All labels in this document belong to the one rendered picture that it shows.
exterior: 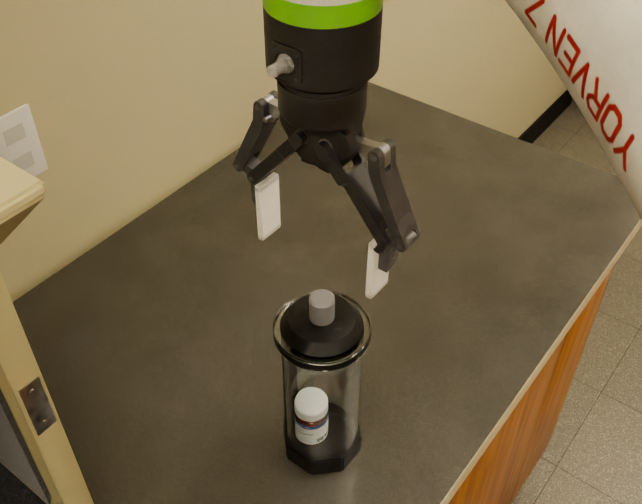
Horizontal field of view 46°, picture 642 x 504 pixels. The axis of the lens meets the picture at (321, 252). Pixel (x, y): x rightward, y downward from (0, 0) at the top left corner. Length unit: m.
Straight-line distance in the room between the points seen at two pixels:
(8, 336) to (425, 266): 0.73
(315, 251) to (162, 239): 0.26
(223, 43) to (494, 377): 0.75
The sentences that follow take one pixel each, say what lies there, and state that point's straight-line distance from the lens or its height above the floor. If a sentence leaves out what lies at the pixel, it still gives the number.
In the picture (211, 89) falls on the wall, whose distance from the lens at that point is 1.42.
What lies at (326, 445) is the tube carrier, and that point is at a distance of 0.93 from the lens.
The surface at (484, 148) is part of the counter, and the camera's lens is 1.51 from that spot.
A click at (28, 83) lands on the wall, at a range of 1.16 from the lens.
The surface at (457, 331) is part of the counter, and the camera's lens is 1.14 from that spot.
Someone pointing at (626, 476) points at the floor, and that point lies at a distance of 2.23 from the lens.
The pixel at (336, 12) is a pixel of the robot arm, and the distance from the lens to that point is 0.56.
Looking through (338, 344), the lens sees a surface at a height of 1.18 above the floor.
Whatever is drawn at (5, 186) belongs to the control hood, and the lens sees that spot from 0.49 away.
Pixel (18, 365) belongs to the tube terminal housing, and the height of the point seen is 1.26.
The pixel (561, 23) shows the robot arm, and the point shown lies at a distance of 0.48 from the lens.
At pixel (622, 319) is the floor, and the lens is 2.59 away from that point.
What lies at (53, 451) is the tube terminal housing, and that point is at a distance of 0.82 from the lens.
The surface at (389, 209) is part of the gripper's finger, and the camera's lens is 0.64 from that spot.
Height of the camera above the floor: 1.79
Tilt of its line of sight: 43 degrees down
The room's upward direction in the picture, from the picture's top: straight up
